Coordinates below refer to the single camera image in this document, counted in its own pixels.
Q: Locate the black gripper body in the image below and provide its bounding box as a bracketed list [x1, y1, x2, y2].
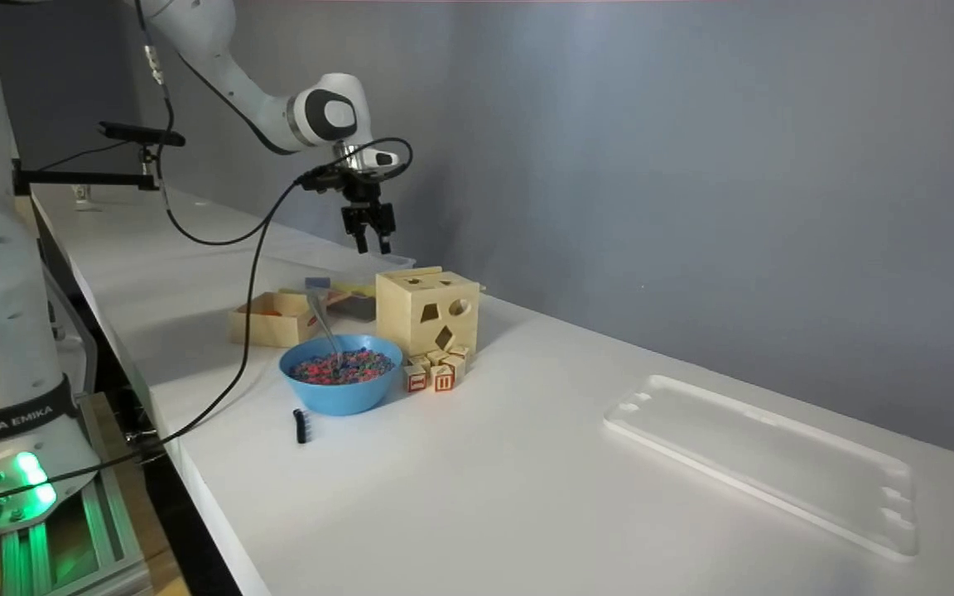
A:
[331, 147, 404, 218]

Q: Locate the clear plastic container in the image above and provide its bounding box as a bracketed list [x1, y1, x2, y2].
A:
[329, 254, 410, 321]

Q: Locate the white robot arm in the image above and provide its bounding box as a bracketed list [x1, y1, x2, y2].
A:
[0, 0, 415, 253]

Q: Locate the wooden shape sorter box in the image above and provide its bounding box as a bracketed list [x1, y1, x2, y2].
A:
[373, 268, 479, 356]

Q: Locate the open wooden tray box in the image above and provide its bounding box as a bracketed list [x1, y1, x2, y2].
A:
[230, 287, 319, 346]

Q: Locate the small printed wooden cube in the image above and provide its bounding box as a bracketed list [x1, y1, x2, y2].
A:
[404, 360, 430, 393]

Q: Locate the blue bowl of beads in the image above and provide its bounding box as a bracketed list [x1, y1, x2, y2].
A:
[277, 333, 404, 418]

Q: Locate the black marker pen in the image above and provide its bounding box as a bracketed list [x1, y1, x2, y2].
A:
[290, 409, 309, 445]

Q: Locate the clear acrylic plate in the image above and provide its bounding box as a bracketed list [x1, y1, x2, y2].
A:
[604, 374, 922, 559]

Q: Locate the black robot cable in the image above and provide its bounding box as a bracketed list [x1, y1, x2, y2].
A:
[0, 134, 419, 508]

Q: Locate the black camera stand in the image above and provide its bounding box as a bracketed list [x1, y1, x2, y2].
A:
[14, 121, 186, 196]

